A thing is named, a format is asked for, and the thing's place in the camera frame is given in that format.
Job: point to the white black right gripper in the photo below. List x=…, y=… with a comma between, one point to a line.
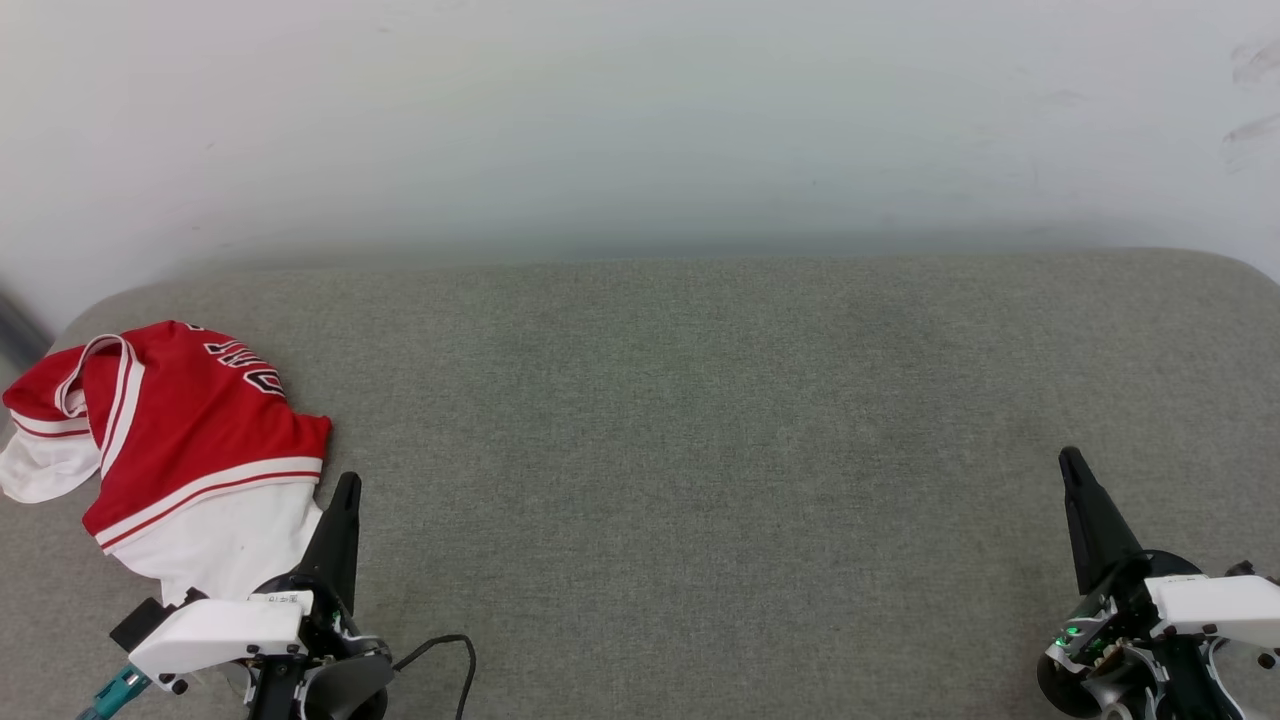
x=1210, y=605

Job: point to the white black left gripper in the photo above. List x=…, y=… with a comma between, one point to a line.
x=220, y=630

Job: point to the red and white jersey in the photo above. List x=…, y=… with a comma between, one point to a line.
x=180, y=420

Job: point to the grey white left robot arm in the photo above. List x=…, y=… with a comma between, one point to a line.
x=345, y=692

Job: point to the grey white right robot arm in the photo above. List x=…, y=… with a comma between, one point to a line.
x=1065, y=692

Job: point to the grey fabric sofa seat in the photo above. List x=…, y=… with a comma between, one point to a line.
x=700, y=450

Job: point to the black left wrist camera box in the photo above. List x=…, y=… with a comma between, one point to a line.
x=150, y=620

